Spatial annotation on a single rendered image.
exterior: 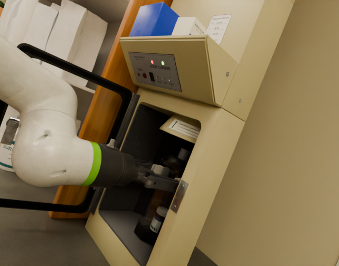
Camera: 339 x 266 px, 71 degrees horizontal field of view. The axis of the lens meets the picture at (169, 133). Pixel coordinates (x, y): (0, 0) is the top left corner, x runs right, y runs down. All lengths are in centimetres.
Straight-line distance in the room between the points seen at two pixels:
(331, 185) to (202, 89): 51
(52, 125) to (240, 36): 42
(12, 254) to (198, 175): 45
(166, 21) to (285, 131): 54
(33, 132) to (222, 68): 36
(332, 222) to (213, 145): 45
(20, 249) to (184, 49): 58
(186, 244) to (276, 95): 62
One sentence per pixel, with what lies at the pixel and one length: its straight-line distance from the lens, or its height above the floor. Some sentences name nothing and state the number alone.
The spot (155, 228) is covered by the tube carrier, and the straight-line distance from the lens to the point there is 69.
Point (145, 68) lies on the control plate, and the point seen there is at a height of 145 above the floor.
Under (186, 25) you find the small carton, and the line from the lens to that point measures 57.
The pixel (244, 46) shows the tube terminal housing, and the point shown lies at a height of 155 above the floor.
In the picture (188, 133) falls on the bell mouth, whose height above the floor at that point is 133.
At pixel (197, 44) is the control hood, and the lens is 47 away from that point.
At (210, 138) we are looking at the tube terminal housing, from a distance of 51.
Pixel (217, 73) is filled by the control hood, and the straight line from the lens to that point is 48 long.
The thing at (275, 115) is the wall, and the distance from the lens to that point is 94.
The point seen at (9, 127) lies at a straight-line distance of 66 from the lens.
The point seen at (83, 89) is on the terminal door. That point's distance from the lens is 68.
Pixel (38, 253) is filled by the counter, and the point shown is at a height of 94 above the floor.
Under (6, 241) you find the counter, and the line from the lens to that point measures 72.
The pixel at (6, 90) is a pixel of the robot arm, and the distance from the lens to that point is 48.
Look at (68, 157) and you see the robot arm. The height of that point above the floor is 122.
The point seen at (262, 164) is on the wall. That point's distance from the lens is 91.
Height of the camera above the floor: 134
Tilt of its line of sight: 2 degrees down
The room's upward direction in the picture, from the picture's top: 22 degrees clockwise
